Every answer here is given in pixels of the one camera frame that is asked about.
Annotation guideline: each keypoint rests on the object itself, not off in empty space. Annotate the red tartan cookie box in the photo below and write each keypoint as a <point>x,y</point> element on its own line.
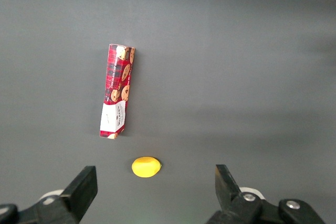
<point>116,90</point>

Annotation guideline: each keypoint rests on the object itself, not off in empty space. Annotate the yellow lemon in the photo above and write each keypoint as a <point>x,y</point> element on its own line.
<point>146,167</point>

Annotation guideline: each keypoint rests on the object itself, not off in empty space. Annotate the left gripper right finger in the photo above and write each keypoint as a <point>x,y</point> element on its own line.
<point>225,190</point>

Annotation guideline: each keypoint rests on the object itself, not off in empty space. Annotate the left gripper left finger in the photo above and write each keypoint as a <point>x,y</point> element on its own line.
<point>81,190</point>

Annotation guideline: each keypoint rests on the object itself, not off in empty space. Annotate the dark grey table mat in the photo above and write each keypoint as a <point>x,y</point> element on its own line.
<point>236,77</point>

